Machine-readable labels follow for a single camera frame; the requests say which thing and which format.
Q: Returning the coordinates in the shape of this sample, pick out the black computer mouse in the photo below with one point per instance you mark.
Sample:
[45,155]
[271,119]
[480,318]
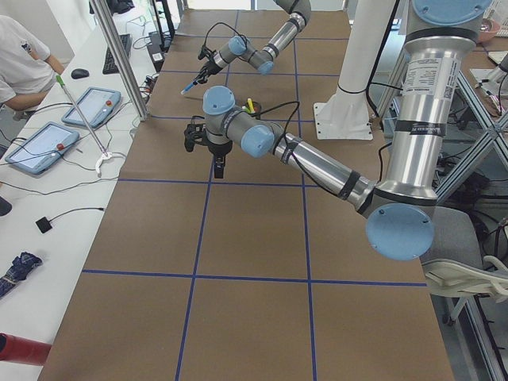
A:
[80,73]

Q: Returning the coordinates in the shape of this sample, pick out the blue teach pendant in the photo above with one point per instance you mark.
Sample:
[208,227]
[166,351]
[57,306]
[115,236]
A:
[44,148]
[97,104]

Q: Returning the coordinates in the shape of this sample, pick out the upper blue teach pendant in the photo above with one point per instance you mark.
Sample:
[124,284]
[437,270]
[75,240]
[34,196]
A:
[97,104]

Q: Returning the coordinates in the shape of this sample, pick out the aluminium frame post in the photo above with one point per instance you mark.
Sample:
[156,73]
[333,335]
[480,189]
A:
[109,30]

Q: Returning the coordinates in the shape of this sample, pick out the lower blue teach pendant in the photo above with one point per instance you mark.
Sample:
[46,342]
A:
[44,148]

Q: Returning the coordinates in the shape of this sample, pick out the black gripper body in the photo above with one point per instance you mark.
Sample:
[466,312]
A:
[209,67]
[218,149]

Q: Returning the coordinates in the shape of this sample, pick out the folded dark blue umbrella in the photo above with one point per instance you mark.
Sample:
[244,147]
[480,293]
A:
[21,266]

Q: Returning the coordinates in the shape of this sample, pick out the red cylinder bottle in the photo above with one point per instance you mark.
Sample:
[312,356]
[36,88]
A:
[20,350]

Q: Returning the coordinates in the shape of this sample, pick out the person in white shirt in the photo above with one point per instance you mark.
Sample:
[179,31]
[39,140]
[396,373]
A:
[28,69]

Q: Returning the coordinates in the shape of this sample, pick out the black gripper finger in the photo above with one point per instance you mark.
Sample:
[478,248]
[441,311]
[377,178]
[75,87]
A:
[201,77]

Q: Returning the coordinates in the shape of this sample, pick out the white pedestal column base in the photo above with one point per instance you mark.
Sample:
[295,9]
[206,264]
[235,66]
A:
[345,115]

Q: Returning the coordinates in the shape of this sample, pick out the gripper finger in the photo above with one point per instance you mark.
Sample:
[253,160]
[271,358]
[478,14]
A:
[219,167]

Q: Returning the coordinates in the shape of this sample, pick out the grey office chair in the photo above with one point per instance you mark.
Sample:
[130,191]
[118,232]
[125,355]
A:
[453,267]

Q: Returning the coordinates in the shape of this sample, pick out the black mesh pen cup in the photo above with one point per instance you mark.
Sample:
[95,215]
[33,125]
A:
[258,110]

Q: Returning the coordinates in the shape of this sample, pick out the reacher grabber stick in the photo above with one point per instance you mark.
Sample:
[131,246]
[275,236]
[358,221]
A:
[76,117]

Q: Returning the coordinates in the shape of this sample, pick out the yellow highlighter pen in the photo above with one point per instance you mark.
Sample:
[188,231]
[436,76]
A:
[250,106]

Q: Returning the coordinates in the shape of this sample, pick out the small black square device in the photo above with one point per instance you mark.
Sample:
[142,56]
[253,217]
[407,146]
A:
[43,224]

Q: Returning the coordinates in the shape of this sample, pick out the blue marker pen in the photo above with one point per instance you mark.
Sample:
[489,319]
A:
[188,87]

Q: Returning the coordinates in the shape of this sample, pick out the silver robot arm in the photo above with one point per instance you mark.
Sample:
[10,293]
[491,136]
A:
[400,206]
[240,47]

